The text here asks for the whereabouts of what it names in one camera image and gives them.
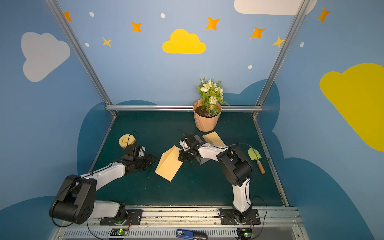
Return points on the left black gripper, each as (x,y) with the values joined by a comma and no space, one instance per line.
(143,160)

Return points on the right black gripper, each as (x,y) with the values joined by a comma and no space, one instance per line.
(186,153)

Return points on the large yellow envelope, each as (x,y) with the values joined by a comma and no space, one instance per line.
(169,164)

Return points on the small yellow envelope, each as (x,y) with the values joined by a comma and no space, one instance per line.
(214,140)

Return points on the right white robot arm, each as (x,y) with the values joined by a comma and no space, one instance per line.
(234,164)

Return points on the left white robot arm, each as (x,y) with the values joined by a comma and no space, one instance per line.
(76,199)

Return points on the peach flower pot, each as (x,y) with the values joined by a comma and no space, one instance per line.
(202,123)

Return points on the green toy shovel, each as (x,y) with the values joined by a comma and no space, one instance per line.
(256,156)

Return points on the white flower plant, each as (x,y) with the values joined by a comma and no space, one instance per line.
(212,97)

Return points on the left green circuit board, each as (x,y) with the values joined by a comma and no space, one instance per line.
(119,232)

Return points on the green circuit board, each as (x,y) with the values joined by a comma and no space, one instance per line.
(119,232)
(244,234)

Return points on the blue handheld device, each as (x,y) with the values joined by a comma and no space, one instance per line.
(190,235)

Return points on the right green circuit board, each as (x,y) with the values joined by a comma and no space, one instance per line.
(244,234)

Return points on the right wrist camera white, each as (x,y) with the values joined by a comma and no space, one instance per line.
(184,144)

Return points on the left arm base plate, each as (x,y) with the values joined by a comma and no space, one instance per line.
(132,217)

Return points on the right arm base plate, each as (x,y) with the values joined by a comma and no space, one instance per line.
(234,217)

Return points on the aluminium front rail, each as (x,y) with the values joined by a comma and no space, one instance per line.
(161,223)

